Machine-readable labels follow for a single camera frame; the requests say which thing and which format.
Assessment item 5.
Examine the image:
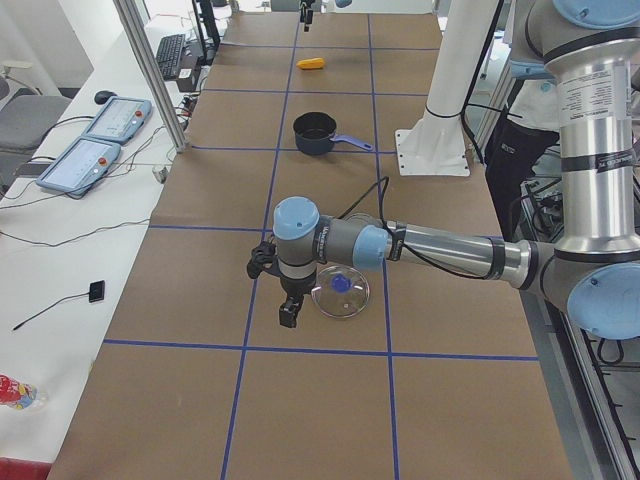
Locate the person in dark apron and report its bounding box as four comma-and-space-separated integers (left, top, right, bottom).
484, 79, 559, 241

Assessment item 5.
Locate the glass pot lid blue knob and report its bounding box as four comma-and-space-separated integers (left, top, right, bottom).
311, 265, 370, 319

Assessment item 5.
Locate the grey office chair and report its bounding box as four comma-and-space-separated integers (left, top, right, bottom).
1, 60, 71, 170

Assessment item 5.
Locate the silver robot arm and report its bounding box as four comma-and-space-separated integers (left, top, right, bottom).
247, 1, 639, 340

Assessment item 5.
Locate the upper blue teach pendant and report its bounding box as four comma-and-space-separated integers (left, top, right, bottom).
83, 96, 152, 145

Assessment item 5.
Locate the aluminium frame post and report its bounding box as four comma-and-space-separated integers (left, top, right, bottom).
113, 0, 187, 153

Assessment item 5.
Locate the dark blue saucepan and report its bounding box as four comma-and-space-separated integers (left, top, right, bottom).
293, 112, 374, 156

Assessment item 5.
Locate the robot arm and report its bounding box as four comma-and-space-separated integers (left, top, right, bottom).
294, 1, 450, 37

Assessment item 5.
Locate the red snack packet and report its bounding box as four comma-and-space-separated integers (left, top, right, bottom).
0, 374, 48, 412

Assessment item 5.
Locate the black keyboard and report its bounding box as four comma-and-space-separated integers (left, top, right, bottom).
156, 34, 186, 80

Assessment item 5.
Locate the blue teach pendant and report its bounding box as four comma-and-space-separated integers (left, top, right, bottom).
36, 136, 121, 196
83, 96, 152, 145

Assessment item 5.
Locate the small black square pad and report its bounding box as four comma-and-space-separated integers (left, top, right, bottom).
88, 280, 106, 303

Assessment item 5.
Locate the lower blue teach pendant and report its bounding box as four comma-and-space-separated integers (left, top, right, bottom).
36, 136, 121, 196

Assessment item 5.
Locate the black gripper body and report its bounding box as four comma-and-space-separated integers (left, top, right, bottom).
246, 241, 316, 299

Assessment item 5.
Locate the black computer mouse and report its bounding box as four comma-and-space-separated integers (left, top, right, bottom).
94, 90, 116, 105

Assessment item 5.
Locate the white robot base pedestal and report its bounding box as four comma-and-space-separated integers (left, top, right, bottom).
395, 0, 501, 177

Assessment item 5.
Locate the yellow corn cob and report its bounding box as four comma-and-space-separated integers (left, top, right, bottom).
296, 57, 326, 71

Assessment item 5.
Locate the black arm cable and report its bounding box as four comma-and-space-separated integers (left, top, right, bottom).
339, 175, 501, 281

